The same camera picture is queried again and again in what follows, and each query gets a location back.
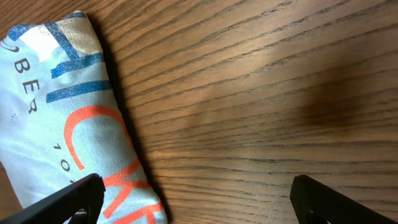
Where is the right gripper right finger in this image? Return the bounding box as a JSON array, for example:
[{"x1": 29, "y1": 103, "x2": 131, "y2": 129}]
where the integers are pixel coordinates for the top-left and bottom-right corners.
[{"x1": 290, "y1": 175, "x2": 397, "y2": 224}]

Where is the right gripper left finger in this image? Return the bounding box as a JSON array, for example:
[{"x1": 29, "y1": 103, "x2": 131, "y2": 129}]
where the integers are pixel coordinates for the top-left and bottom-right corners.
[{"x1": 1, "y1": 174, "x2": 106, "y2": 224}]

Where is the light blue t-shirt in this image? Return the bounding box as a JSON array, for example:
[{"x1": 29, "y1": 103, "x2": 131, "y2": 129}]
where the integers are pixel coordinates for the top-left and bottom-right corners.
[{"x1": 1, "y1": 11, "x2": 167, "y2": 224}]

